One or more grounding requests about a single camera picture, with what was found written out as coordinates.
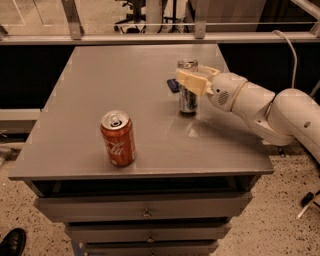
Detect dark blue snack packet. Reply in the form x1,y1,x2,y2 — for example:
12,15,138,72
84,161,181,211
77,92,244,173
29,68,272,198
167,79,179,93

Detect black shoe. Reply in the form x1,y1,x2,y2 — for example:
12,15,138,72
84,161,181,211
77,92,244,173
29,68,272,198
0,228,26,256

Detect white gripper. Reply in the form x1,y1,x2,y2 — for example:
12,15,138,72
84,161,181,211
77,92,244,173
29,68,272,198
175,65,248,112

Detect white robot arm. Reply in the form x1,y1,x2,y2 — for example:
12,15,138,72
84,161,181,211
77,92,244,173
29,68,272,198
175,66,320,162

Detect grey metal railing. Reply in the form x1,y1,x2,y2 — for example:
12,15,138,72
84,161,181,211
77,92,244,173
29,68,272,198
0,0,320,45

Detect grey drawer cabinet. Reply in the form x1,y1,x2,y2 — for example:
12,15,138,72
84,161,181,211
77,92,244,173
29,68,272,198
10,45,272,256

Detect silver blue Red Bull can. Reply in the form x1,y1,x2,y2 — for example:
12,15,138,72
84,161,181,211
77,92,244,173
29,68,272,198
177,60,198,115

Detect black white tool on floor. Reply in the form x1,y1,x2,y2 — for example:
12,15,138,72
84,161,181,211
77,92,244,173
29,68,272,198
297,190,320,219

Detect red Coca-Cola can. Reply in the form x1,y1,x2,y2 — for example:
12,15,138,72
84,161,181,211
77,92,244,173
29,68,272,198
100,110,136,166

